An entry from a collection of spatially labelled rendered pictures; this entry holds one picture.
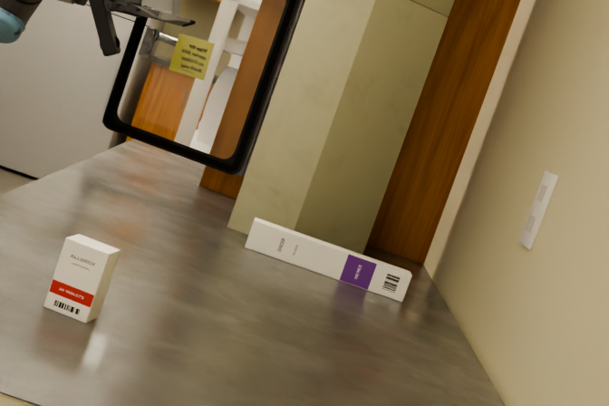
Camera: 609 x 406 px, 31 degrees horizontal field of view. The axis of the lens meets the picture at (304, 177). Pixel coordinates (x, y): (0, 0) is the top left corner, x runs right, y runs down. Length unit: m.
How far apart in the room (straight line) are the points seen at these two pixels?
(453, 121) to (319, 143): 0.46
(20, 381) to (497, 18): 1.54
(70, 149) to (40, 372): 5.99
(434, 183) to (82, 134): 4.81
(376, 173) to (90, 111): 4.99
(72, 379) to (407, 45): 1.15
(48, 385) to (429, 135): 1.44
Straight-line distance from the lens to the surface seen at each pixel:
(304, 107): 1.83
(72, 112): 6.87
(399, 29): 1.90
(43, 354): 0.96
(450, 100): 2.22
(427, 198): 2.23
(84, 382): 0.93
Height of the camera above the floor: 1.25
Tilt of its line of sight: 6 degrees down
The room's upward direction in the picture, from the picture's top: 19 degrees clockwise
